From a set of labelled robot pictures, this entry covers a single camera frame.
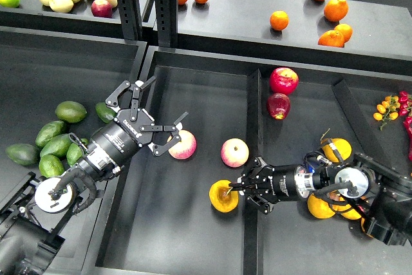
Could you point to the green avocado by tray wall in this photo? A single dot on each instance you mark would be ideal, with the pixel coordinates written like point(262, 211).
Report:
point(104, 113)

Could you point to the black left tray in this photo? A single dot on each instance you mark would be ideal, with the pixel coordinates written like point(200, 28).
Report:
point(40, 69)

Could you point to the large orange on shelf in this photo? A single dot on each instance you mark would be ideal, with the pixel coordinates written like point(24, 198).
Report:
point(335, 10)

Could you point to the black tray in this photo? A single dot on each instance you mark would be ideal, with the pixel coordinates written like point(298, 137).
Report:
point(161, 220)
point(40, 69)

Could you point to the black shelf post right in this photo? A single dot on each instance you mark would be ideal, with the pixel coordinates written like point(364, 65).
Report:
point(167, 22)

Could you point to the bright red apple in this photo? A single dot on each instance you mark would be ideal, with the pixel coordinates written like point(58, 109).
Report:
point(283, 80)

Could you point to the orange on shelf front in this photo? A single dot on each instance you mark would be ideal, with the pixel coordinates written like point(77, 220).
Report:
point(332, 38)

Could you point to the green avocado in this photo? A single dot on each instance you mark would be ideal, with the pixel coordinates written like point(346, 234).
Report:
point(49, 131)
point(104, 113)
point(71, 111)

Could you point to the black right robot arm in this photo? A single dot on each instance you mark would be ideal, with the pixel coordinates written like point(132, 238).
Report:
point(379, 194)

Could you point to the dark red apple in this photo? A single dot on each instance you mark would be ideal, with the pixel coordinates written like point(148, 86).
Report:
point(278, 106)

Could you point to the orange on shelf right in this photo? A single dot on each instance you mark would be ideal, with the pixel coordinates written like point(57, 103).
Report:
point(346, 30)

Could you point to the pink apple left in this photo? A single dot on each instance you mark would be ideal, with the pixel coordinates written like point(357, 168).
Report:
point(185, 147)

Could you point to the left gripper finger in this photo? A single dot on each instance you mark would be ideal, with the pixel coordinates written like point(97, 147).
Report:
point(136, 88)
point(173, 130)

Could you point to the red chili peppers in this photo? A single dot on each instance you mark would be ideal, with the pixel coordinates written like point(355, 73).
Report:
point(405, 110)

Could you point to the orange cherry tomato bunch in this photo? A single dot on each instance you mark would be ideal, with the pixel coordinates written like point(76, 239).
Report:
point(387, 110)

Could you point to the pink apple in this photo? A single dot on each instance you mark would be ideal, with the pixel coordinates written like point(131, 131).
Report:
point(185, 147)
point(234, 152)

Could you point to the orange on shelf middle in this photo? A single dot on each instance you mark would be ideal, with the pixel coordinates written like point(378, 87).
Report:
point(279, 20)

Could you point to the black centre tray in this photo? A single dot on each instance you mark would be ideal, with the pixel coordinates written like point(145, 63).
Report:
point(161, 220)

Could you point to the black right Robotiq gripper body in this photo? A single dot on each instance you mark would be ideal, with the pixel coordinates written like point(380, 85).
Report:
point(287, 183)

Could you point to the black shelf post left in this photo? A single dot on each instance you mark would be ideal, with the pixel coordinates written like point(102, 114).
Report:
point(131, 19)

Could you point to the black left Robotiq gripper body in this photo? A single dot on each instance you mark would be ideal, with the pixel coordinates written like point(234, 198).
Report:
point(114, 144)

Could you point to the pink apple right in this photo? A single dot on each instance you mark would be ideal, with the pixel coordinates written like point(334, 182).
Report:
point(234, 152)

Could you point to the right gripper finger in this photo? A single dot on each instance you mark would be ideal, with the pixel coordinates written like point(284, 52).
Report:
point(256, 174)
point(263, 199)

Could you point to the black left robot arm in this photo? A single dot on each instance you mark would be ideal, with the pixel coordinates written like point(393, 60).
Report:
point(36, 210)

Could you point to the black shelf post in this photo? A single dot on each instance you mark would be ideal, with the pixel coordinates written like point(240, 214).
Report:
point(131, 19)
point(167, 22)

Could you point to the red apple on shelf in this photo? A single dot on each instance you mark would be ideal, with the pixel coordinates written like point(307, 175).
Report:
point(101, 8)

